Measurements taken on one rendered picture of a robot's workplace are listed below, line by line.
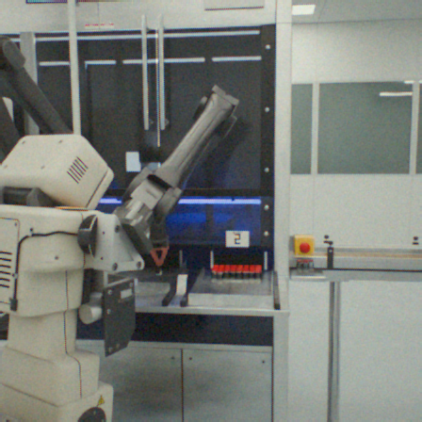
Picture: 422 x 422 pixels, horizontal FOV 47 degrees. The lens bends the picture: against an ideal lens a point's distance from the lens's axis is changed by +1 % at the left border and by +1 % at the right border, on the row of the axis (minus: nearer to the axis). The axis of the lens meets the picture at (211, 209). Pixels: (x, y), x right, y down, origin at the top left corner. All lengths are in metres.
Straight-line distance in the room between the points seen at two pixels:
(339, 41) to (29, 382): 5.91
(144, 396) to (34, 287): 1.13
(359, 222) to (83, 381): 5.67
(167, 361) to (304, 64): 5.06
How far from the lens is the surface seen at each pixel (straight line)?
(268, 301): 1.49
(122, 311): 1.18
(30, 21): 2.06
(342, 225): 6.54
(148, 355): 2.02
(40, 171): 1.06
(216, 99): 1.26
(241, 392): 2.03
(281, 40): 1.84
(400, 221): 6.68
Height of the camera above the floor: 1.35
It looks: 7 degrees down
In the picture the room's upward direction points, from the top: straight up
